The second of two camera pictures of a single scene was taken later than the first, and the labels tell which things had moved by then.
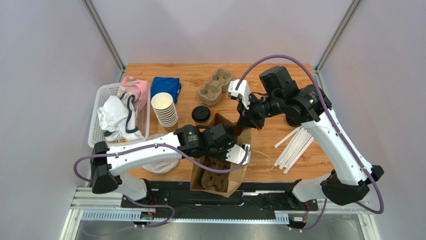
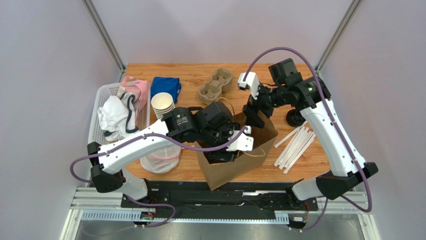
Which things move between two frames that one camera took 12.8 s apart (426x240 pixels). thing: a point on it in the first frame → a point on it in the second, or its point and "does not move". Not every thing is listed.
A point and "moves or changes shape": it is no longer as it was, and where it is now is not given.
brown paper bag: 202,180 moves or changes shape
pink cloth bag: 139,90 does not move
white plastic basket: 96,133 does not move
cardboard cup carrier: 211,94 does not move
